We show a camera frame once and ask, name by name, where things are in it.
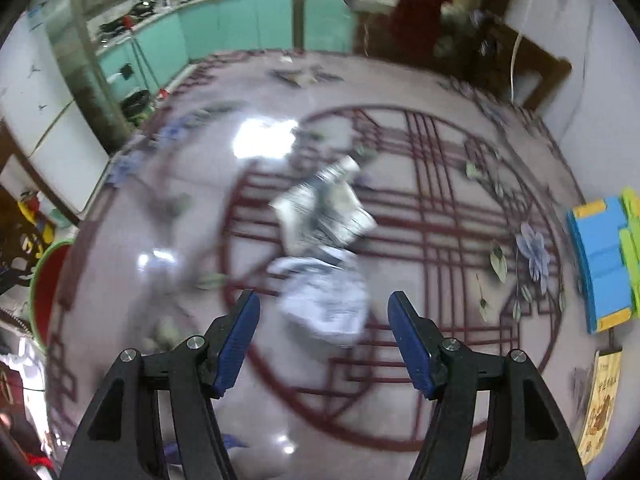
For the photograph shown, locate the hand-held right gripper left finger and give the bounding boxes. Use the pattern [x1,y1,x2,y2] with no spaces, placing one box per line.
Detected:
[59,289,262,480]

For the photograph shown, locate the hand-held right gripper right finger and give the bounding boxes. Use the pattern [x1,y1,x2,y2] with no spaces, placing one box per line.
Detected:
[386,290,587,480]

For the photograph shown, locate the white printed paper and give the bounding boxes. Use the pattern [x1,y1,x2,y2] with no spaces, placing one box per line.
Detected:
[267,255,372,349]
[270,155,378,256]

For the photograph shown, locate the red and green plastic basin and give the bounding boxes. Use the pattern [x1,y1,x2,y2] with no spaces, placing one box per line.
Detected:
[29,240,76,352]

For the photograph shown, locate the yellow picture book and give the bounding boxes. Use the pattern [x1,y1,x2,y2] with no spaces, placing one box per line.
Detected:
[575,349,623,467]

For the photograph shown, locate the yellow toy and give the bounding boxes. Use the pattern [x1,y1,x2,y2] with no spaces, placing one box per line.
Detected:
[15,192,56,261]

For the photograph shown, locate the black bin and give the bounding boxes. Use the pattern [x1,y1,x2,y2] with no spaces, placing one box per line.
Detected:
[120,89,152,119]

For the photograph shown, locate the white refrigerator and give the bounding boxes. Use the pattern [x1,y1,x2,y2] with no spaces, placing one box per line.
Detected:
[0,20,111,221]

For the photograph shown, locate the dark wooden furniture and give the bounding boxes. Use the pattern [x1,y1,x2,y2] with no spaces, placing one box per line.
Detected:
[470,10,573,111]

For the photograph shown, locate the teal kitchen cabinets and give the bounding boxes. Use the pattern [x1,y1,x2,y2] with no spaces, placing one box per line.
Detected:
[97,0,358,91]

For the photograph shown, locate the red hanging garment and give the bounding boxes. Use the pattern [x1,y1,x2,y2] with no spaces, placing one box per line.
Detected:
[390,0,456,63]

